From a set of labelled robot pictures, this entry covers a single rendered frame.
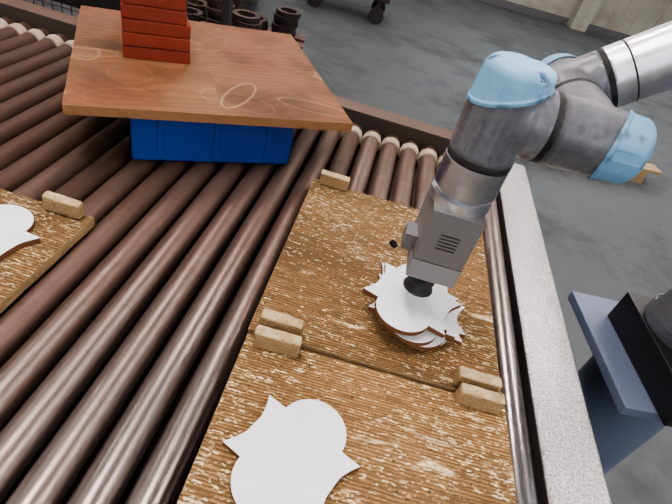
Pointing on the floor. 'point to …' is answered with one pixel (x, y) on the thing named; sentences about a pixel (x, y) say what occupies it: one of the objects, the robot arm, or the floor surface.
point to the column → (612, 385)
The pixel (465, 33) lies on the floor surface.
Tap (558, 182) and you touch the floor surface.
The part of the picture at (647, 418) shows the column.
